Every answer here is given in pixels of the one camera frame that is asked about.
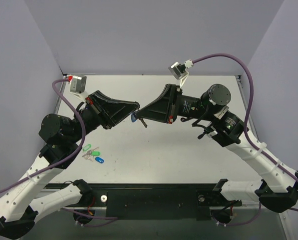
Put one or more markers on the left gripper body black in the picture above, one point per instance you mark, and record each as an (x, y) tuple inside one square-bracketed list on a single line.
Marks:
[(98, 110)]

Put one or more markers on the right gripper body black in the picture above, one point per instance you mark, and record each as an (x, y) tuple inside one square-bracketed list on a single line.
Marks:
[(172, 104)]

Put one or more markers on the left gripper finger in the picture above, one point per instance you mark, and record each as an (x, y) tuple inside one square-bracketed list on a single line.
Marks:
[(107, 104), (117, 112)]

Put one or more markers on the silver key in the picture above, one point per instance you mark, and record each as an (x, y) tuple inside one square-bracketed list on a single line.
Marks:
[(143, 122)]

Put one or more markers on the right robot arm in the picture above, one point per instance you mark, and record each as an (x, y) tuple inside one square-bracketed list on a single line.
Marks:
[(277, 190)]

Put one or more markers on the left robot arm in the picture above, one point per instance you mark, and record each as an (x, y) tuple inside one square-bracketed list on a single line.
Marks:
[(64, 137)]

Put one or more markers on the bunch of keys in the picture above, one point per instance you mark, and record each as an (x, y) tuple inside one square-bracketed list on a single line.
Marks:
[(88, 155)]

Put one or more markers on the green key tag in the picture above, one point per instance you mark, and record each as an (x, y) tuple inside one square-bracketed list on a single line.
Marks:
[(86, 148), (95, 153)]

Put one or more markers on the dark blue key tag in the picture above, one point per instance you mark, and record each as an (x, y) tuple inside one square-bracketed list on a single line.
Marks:
[(99, 160)]

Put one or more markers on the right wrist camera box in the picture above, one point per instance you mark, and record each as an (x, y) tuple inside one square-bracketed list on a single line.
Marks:
[(178, 70)]

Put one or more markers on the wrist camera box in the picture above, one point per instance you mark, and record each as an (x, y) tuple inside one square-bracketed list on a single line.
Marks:
[(178, 70), (77, 83)]

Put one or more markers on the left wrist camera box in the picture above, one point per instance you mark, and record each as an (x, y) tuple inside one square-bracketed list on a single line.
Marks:
[(77, 83)]

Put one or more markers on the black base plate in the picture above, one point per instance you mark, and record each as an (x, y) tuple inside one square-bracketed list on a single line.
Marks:
[(158, 201)]

